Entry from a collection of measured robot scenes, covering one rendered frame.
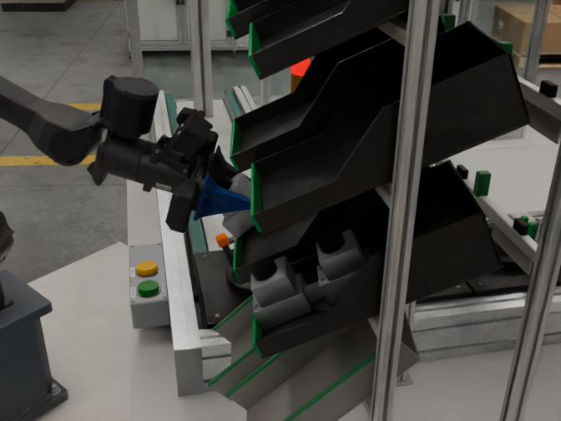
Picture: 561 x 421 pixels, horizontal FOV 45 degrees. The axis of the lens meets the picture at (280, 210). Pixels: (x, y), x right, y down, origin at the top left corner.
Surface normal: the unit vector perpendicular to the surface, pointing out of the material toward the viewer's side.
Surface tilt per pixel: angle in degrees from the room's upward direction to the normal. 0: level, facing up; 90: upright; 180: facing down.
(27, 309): 0
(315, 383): 45
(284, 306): 90
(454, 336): 90
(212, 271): 0
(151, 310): 90
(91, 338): 0
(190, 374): 90
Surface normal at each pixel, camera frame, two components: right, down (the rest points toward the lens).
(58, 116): 0.32, -0.81
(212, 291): 0.01, -0.88
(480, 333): 0.21, 0.46
